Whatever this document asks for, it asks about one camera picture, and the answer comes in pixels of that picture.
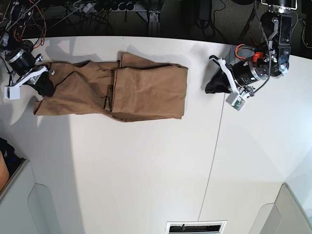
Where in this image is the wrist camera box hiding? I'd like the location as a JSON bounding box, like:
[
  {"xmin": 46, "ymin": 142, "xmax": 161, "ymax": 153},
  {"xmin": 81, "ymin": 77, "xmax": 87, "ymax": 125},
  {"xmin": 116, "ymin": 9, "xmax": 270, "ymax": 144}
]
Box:
[
  {"xmin": 226, "ymin": 93, "xmax": 247, "ymax": 111},
  {"xmin": 4, "ymin": 86, "xmax": 20, "ymax": 100}
]

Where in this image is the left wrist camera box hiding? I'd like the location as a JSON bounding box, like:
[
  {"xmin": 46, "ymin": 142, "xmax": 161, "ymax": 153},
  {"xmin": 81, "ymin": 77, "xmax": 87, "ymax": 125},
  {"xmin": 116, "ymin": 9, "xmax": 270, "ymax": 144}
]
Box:
[{"xmin": 226, "ymin": 93, "xmax": 247, "ymax": 111}]

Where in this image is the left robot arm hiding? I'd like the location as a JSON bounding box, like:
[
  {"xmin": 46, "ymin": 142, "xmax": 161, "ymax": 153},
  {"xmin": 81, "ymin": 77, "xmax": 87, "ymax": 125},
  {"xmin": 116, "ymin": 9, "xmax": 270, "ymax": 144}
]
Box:
[{"xmin": 205, "ymin": 0, "xmax": 297, "ymax": 97}]

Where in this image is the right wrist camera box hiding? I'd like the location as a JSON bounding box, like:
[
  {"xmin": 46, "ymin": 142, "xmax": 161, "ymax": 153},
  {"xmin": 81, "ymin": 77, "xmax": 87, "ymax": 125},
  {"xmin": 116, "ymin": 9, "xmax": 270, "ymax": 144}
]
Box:
[{"xmin": 4, "ymin": 86, "xmax": 20, "ymax": 100}]

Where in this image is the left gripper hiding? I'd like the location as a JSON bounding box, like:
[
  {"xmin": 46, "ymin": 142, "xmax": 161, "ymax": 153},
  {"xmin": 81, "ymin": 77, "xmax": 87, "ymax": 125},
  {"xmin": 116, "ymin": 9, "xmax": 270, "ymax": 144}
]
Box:
[{"xmin": 205, "ymin": 57, "xmax": 269, "ymax": 96}]

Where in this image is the grey looped cable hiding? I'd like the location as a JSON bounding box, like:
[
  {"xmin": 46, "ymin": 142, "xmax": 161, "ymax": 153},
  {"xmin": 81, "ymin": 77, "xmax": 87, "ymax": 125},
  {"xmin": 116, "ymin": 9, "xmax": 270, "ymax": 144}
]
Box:
[{"xmin": 291, "ymin": 11, "xmax": 312, "ymax": 48}]

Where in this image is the brown t-shirt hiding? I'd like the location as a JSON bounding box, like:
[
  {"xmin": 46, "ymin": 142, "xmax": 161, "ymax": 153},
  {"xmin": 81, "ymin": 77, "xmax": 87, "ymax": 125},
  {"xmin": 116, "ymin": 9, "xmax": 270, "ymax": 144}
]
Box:
[{"xmin": 33, "ymin": 53, "xmax": 188, "ymax": 122}]

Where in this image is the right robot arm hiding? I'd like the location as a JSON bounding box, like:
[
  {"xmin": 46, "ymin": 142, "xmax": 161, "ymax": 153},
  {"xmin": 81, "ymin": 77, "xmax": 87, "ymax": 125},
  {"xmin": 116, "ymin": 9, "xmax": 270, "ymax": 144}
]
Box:
[{"xmin": 0, "ymin": 0, "xmax": 55, "ymax": 100}]

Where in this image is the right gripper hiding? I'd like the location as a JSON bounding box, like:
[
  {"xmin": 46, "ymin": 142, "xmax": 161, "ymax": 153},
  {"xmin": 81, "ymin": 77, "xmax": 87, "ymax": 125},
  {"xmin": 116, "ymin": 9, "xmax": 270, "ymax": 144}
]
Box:
[{"xmin": 5, "ymin": 47, "xmax": 54, "ymax": 97}]

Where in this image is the orange object at left edge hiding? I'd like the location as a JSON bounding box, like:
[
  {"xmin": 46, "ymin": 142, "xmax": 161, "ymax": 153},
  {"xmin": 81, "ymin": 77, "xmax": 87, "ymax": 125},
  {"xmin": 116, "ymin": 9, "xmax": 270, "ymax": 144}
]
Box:
[{"xmin": 0, "ymin": 153, "xmax": 10, "ymax": 191}]

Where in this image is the black power strip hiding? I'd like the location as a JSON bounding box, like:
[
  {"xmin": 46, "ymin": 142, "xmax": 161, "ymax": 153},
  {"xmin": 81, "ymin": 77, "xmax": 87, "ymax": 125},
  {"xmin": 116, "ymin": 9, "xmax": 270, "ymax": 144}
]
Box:
[{"xmin": 94, "ymin": 0, "xmax": 137, "ymax": 12}]

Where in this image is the aluminium frame post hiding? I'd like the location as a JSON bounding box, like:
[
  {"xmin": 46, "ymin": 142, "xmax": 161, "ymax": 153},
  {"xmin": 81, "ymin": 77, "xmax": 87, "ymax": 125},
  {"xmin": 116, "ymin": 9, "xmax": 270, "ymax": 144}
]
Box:
[{"xmin": 147, "ymin": 11, "xmax": 160, "ymax": 37}]

